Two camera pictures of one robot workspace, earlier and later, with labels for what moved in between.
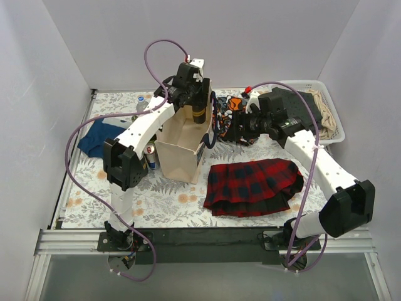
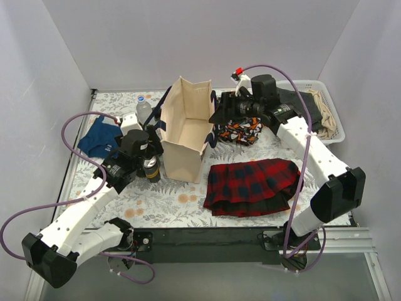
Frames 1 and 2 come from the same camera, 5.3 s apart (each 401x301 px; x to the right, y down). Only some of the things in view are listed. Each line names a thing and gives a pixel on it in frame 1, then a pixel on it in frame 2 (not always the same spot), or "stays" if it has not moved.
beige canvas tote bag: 180,143 stays
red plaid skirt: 251,187 stays
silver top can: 198,113 -> 151,169
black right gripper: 240,128 -> 226,105
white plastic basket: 303,86 stays
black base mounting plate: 208,245 stays
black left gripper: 200,102 -> 153,145
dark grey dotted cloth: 295,106 stays
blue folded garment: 92,142 stays
